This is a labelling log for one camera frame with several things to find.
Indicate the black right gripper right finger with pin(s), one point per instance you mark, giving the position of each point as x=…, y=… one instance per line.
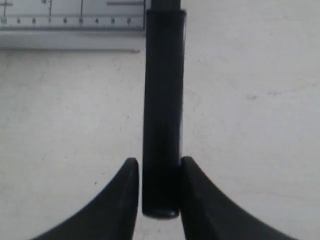
x=208, y=214

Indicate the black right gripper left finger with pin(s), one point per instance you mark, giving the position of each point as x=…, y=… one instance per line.
x=111, y=215

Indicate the black cutter blade arm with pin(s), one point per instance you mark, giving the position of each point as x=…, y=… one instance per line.
x=163, y=106

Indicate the grey paper cutter base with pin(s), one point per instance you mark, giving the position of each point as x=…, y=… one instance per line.
x=111, y=25

